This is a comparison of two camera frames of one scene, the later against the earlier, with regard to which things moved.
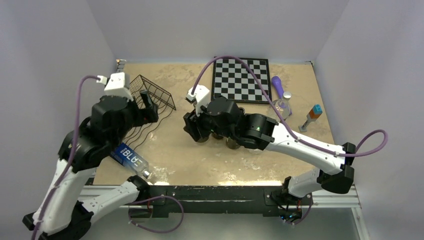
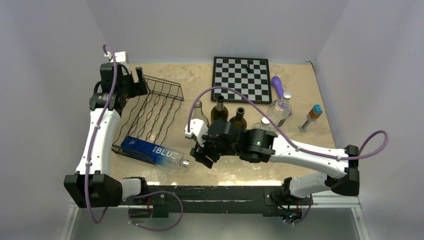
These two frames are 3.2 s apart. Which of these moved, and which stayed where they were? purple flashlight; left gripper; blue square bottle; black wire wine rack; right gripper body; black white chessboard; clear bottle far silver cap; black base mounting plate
Moved: left gripper; right gripper body; black wire wine rack; blue square bottle
Stayed: black white chessboard; clear bottle far silver cap; black base mounting plate; purple flashlight
